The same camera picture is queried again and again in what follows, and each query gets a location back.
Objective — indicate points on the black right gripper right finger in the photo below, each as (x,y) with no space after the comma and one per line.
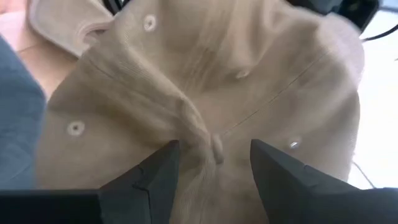
(289,193)

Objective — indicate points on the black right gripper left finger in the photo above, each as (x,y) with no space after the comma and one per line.
(149,186)

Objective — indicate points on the tan baseball cap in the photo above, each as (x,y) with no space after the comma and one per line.
(248,93)
(56,21)

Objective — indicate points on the blue denim baseball cap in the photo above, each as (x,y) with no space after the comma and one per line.
(18,109)

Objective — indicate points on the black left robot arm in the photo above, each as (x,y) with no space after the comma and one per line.
(113,4)

